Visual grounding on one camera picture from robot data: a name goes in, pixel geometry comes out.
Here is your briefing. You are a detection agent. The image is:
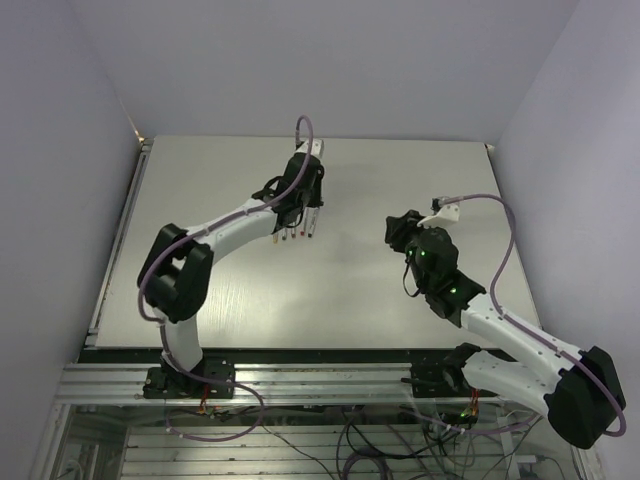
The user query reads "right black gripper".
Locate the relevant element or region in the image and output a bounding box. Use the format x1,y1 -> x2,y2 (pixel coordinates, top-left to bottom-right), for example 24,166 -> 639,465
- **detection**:
386,209 -> 441,290

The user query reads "blue pen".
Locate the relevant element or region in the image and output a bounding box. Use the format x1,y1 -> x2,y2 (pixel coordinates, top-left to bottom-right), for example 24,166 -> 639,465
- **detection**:
307,208 -> 319,239

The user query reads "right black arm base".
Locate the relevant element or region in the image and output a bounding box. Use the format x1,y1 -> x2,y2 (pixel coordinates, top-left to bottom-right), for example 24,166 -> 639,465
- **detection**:
400,343 -> 482,398

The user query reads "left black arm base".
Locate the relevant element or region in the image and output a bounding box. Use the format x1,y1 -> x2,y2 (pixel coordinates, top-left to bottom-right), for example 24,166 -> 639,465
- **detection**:
142,360 -> 235,400

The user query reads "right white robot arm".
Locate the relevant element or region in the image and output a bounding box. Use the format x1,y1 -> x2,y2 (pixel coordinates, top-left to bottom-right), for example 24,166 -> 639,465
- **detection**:
384,210 -> 626,450

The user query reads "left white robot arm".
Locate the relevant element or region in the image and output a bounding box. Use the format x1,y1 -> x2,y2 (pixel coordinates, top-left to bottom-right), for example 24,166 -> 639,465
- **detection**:
137,140 -> 325,397

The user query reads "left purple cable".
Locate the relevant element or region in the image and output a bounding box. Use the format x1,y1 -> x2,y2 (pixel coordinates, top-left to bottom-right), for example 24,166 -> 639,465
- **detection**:
137,115 -> 317,444

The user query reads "purple cable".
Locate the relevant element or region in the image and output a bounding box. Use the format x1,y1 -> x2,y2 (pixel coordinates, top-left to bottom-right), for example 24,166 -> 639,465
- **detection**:
399,193 -> 628,439
137,115 -> 317,444

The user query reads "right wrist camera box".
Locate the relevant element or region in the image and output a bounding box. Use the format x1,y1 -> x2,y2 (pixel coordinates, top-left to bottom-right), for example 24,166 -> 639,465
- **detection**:
417,197 -> 460,228

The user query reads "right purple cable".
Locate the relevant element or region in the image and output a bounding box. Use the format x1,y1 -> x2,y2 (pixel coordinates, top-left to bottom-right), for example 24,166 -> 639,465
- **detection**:
399,193 -> 628,439

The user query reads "aluminium frame rail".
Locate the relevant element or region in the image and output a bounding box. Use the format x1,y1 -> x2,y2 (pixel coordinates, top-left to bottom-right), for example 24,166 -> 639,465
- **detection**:
54,362 -> 551,406

